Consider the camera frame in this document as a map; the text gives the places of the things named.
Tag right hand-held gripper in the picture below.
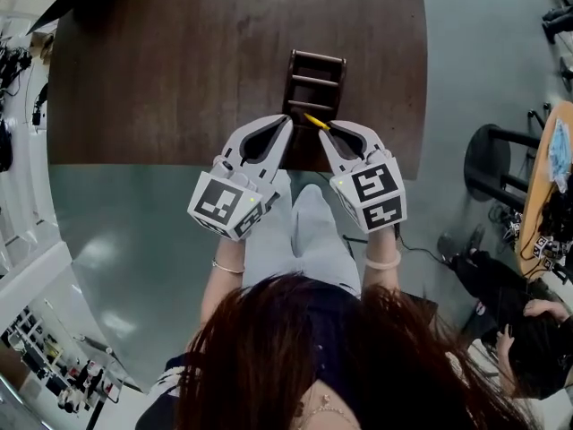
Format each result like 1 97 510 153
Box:
318 120 407 235

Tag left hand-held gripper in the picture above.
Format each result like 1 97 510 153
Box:
186 114 295 243

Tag dark wooden organiser box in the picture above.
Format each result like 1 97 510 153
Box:
281 49 349 173

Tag person's left forearm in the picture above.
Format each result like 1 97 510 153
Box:
199 239 247 327

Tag person's right forearm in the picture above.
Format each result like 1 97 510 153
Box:
363 223 403 294

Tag person's light grey trousers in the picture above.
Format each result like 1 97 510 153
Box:
244 168 363 298

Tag pale pink bangle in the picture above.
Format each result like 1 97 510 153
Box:
363 248 403 271

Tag black round table base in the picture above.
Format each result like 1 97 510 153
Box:
463 123 546 206

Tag person's dark top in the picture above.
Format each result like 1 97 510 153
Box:
147 279 372 430

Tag round light wooden table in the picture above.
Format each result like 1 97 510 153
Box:
514 100 573 282

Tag blue face masks pile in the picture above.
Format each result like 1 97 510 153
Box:
547 116 573 195

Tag black gripper equipment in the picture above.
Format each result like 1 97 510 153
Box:
539 185 573 250

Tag black power cable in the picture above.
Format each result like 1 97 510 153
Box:
342 233 451 266

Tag silver bracelet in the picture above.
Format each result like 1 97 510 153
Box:
210 256 247 277

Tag bundle of black cables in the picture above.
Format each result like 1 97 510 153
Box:
0 45 36 100

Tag thin necklace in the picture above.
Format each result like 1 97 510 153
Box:
304 391 360 430

